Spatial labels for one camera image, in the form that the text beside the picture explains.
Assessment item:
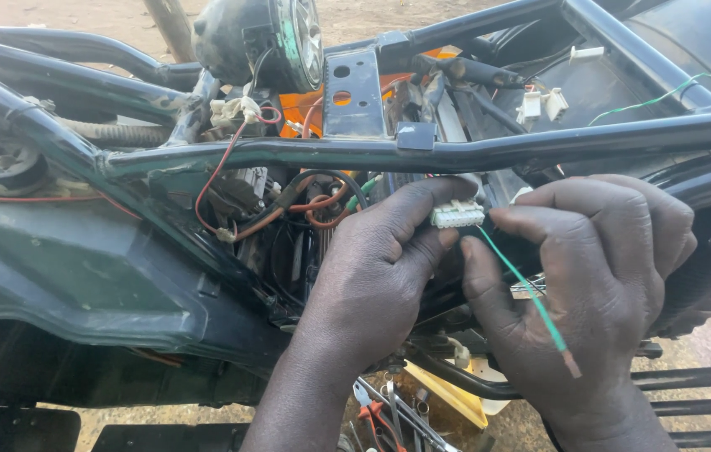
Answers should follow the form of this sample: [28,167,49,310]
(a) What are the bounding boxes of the person's right hand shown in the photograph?
[460,174,699,416]

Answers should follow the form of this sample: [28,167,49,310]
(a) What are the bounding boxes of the person's left hand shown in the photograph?
[293,176,479,379]

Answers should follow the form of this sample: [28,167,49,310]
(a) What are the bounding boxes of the thick green wire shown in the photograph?
[476,225,583,379]

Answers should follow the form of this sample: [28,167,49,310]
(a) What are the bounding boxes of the white multi-pin wire connector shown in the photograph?
[429,199,487,229]

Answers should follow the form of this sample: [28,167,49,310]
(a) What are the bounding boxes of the yellow plastic container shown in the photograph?
[402,358,511,430]

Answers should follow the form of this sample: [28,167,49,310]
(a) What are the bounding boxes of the heap of metal tools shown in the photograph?
[345,373,464,452]

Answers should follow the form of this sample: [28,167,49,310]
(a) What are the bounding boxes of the black metal bars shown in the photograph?
[630,363,711,450]

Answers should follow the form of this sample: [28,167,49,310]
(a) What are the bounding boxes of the orange body panel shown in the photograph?
[278,46,464,140]

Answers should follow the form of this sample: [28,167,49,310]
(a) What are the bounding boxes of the small white plug connector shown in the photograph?
[515,90,543,125]
[541,87,570,123]

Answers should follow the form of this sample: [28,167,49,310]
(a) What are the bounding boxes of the white connector cluster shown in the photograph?
[209,94,263,131]

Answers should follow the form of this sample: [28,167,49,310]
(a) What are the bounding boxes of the flat white plug connector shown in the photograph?
[568,45,606,64]

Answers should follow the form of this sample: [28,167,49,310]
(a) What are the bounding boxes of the black flat plate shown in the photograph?
[91,422,251,452]
[0,401,82,452]

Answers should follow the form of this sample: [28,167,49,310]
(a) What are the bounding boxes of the black round lamp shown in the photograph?
[191,0,326,96]

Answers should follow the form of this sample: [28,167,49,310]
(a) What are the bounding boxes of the dark green side panel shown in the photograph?
[0,179,290,380]

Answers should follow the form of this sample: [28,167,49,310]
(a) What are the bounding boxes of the wooden stick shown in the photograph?
[141,0,198,65]

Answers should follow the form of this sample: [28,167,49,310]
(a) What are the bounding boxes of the black round cap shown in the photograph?
[0,134,50,190]

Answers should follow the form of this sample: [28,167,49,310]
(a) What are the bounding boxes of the short green wire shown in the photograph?
[345,177,383,212]

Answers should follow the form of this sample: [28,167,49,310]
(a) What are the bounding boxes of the brown wire bundle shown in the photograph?
[233,175,358,244]

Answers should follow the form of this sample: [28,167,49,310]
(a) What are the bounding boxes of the white connector on cable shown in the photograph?
[448,338,472,370]

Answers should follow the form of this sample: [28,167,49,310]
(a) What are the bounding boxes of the red handled pliers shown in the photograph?
[352,379,408,452]

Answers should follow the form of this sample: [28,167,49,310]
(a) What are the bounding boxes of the black motorcycle frame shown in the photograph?
[0,0,711,403]

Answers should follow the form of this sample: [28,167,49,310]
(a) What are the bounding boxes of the long red wire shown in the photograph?
[194,105,284,238]

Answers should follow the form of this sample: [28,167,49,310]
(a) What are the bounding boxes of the thin green wire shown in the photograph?
[586,72,711,128]

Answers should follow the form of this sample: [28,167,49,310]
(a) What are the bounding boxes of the grey corrugated hose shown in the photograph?
[0,105,172,149]

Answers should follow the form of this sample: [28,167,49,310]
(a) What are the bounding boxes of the thin red cable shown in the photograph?
[0,187,144,222]

